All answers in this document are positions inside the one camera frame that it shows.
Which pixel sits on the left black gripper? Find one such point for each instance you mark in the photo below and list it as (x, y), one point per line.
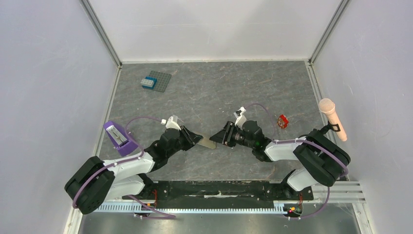
(191, 138)

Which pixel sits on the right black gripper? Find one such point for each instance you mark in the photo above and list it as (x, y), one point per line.
(229, 133)

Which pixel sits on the beige remote control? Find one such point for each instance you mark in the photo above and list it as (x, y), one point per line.
(207, 143)

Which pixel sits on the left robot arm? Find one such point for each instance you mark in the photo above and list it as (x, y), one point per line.
(97, 181)

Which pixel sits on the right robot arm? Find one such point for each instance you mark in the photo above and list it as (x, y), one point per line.
(323, 162)

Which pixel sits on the red toy figure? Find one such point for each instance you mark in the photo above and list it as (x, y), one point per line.
(282, 121)

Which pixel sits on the grey lego baseplate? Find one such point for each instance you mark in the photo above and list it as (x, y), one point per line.
(162, 80)

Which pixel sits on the blue lego brick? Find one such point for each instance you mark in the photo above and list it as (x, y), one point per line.
(155, 80)

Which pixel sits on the grey lego brick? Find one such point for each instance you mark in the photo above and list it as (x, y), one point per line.
(147, 82)

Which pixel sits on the black microphone stand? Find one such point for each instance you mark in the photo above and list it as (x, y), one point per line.
(329, 127)

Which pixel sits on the pink microphone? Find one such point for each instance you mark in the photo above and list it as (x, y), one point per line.
(328, 108)

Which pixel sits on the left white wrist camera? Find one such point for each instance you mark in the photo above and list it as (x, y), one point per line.
(171, 123)

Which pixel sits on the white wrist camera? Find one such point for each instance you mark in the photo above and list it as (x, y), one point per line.
(240, 118)
(171, 123)

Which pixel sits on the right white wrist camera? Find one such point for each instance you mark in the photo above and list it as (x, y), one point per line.
(240, 118)

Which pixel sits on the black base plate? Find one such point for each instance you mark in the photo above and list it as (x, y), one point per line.
(221, 194)

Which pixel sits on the white cable duct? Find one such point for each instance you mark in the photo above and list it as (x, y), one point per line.
(135, 207)

